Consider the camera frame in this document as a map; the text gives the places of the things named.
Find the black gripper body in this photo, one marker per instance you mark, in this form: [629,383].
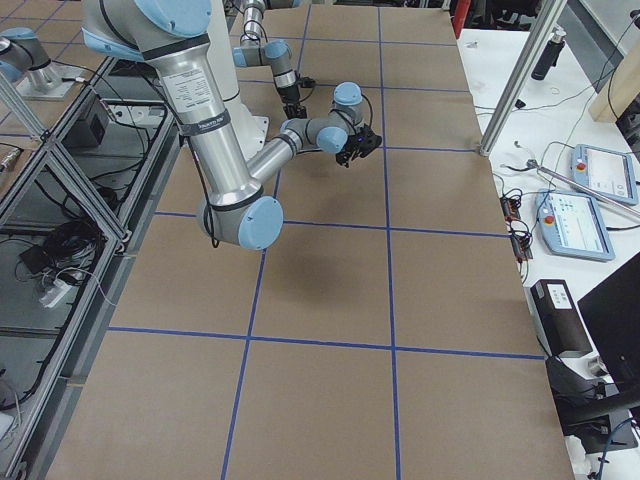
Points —
[289,96]
[353,148]

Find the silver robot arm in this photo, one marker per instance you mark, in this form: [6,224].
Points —
[172,37]
[256,49]

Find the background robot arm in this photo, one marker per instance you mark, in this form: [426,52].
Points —
[25,61]

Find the small circuit board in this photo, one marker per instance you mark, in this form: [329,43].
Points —
[510,208]

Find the long metal rod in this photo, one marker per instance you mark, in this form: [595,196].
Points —
[533,164]

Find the near teach pendant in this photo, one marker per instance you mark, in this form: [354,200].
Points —
[572,226]

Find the teach pendant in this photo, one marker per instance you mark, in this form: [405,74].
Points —
[572,226]
[606,171]

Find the black box white label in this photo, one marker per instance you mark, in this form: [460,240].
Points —
[562,329]

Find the far teach pendant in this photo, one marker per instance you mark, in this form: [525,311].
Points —
[606,171]

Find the white power strip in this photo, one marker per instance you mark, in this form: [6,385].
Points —
[54,294]

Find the black monitor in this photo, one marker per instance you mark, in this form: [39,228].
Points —
[610,312]

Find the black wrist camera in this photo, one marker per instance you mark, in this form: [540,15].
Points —
[366,141]
[306,82]

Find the white pedestal column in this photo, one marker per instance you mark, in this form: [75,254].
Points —
[250,130]

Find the black cylindrical handle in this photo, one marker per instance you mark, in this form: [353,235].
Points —
[549,55]

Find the aluminium frame post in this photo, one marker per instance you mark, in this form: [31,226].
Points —
[536,40]

